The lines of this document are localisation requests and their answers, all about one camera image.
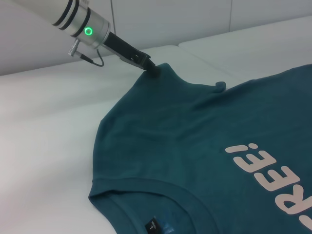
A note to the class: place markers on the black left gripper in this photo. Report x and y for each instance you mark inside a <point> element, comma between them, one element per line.
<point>124,50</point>

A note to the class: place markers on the teal blue FREE t-shirt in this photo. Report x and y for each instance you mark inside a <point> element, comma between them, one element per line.
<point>182,146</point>

